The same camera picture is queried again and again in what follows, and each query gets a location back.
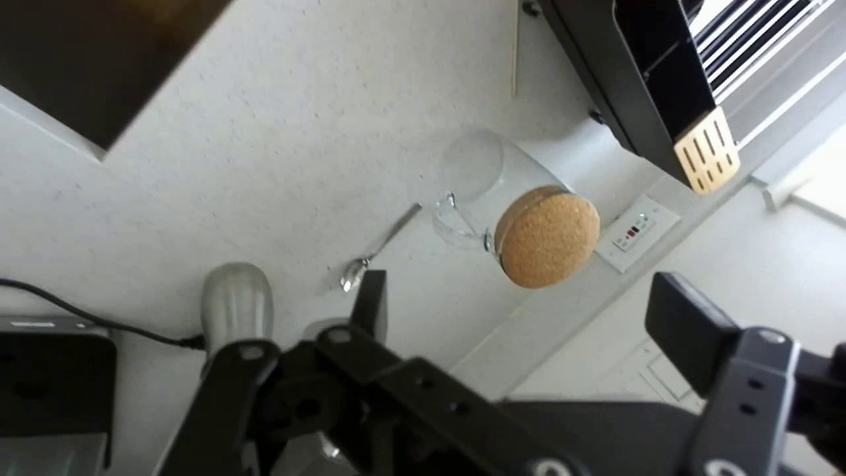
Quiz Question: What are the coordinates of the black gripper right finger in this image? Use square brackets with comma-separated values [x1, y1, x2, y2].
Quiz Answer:
[643, 269, 804, 476]

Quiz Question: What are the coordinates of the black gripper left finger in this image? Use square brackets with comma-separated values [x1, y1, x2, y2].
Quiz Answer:
[157, 268, 392, 476]

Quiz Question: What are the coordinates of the silver metal cup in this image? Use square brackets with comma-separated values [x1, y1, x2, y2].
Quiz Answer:
[202, 260, 278, 354]

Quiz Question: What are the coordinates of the small metal spoon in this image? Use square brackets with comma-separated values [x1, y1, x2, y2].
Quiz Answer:
[338, 202, 425, 296]

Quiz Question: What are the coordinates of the black knife block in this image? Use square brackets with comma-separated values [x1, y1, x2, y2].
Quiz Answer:
[526, 0, 746, 196]

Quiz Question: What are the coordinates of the metal dish rack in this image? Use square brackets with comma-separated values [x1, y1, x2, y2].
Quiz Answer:
[682, 0, 846, 154]

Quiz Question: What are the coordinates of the black coffee maker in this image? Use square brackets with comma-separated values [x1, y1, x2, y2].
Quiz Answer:
[0, 315, 120, 476]

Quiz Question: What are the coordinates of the dark kitchen base cabinet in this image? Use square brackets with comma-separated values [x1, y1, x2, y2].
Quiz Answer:
[0, 0, 233, 154]

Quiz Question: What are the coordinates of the white wall outlet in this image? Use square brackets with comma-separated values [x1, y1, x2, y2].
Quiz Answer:
[594, 192, 686, 276]

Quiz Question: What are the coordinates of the black coffee maker cord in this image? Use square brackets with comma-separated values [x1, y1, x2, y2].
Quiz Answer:
[0, 276, 210, 351]

